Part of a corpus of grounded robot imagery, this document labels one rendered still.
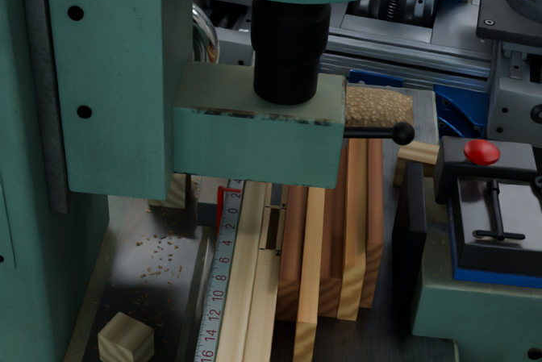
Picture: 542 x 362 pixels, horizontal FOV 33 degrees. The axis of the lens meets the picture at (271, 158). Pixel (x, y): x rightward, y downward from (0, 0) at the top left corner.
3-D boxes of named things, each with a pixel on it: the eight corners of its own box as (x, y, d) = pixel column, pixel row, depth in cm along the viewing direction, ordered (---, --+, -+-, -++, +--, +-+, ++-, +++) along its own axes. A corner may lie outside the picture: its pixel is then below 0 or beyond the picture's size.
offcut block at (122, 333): (120, 336, 88) (118, 310, 86) (155, 354, 86) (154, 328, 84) (99, 359, 86) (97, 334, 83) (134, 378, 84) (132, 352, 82)
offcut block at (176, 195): (154, 183, 105) (153, 152, 103) (191, 187, 105) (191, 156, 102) (147, 205, 102) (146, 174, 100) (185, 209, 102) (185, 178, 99)
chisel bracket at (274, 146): (334, 205, 77) (345, 123, 71) (168, 188, 77) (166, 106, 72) (337, 150, 82) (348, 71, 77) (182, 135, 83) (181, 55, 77)
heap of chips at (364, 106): (414, 133, 99) (416, 119, 98) (322, 124, 99) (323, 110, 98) (411, 96, 104) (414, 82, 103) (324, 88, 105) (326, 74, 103)
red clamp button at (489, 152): (499, 169, 77) (502, 160, 76) (464, 166, 77) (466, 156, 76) (496, 147, 79) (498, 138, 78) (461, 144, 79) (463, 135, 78)
